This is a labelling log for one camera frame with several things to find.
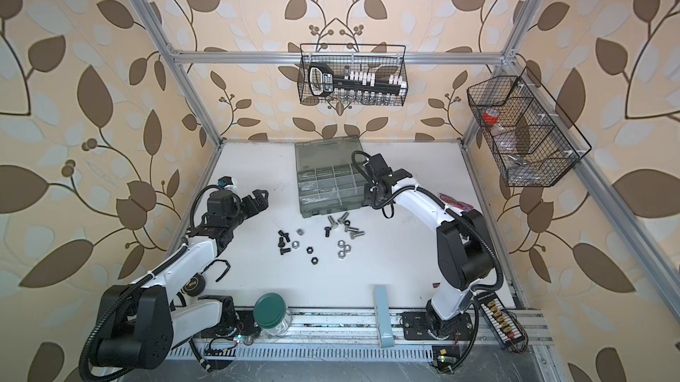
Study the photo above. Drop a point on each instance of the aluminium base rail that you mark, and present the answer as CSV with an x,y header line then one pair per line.
x,y
347,335

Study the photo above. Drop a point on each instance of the black wire basket right wall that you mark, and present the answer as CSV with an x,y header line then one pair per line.
x,y
536,142

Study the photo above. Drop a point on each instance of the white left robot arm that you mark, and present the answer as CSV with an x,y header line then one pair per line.
x,y
137,326

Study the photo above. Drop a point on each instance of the red cap bottle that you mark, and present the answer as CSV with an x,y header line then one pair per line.
x,y
491,117

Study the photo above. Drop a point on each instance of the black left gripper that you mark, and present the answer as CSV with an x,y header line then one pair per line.
x,y
260,203

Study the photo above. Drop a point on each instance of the green lid glass jar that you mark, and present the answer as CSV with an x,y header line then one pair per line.
x,y
272,315

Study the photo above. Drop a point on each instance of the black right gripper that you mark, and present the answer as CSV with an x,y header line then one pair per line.
x,y
368,198

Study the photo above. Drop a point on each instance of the socket set rail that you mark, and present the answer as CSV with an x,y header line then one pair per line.
x,y
323,82

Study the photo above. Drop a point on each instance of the pink candy bag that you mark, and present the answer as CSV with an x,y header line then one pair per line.
x,y
459,205

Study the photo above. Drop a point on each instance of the black wire basket wall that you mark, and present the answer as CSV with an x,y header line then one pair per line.
x,y
383,59
536,142

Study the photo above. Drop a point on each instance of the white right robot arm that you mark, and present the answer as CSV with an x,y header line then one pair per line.
x,y
466,258

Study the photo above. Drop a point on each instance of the black wire basket back wall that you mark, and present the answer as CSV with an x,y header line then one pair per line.
x,y
383,59

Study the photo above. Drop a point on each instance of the light blue block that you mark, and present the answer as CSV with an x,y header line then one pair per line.
x,y
383,317

